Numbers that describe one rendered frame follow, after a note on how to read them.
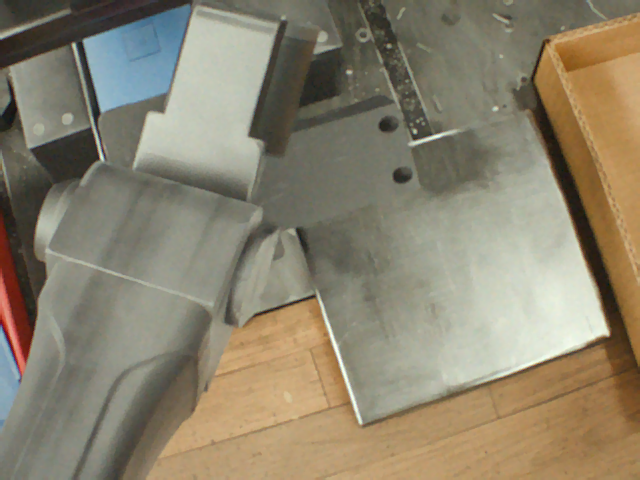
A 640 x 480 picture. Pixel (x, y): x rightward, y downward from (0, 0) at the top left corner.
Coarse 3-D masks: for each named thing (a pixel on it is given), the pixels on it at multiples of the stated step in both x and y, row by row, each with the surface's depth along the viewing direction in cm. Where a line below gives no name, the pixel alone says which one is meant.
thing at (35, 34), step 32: (0, 0) 64; (32, 0) 63; (64, 0) 63; (96, 0) 61; (128, 0) 64; (160, 0) 65; (192, 0) 67; (0, 32) 63; (32, 32) 64; (64, 32) 65; (96, 32) 66; (0, 64) 66
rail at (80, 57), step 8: (80, 48) 79; (80, 56) 79; (80, 64) 79; (80, 72) 79; (88, 72) 79; (88, 80) 78; (88, 88) 78; (88, 96) 78; (88, 104) 78; (96, 104) 78; (96, 112) 78; (96, 120) 78; (96, 128) 78; (96, 136) 77; (104, 152) 77; (104, 160) 77
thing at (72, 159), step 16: (320, 64) 81; (336, 64) 82; (320, 80) 84; (336, 80) 84; (304, 96) 85; (320, 96) 86; (336, 96) 87; (64, 144) 79; (80, 144) 80; (96, 144) 81; (48, 160) 81; (64, 160) 82; (80, 160) 83; (96, 160) 84; (48, 176) 83; (64, 176) 84; (80, 176) 85
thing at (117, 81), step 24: (144, 24) 79; (168, 24) 79; (96, 48) 79; (120, 48) 79; (168, 48) 79; (96, 72) 79; (120, 72) 79; (144, 72) 79; (168, 72) 79; (120, 96) 78; (144, 96) 78
